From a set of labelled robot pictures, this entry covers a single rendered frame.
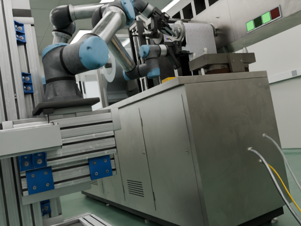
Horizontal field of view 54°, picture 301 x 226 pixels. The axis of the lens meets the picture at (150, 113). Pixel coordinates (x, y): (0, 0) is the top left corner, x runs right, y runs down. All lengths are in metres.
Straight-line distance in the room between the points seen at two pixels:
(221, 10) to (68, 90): 1.33
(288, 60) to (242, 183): 3.16
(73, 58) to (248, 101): 1.05
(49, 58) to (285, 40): 3.89
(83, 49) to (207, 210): 0.96
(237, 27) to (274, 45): 2.77
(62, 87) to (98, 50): 0.20
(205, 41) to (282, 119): 2.95
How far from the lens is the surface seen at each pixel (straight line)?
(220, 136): 1.60
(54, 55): 1.20
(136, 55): 2.22
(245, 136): 1.72
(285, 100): 4.71
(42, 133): 1.01
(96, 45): 1.13
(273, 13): 1.87
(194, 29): 1.99
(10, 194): 1.32
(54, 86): 1.18
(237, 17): 2.06
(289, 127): 4.72
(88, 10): 1.75
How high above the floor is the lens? 0.66
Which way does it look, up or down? 3 degrees up
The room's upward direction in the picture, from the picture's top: 10 degrees counter-clockwise
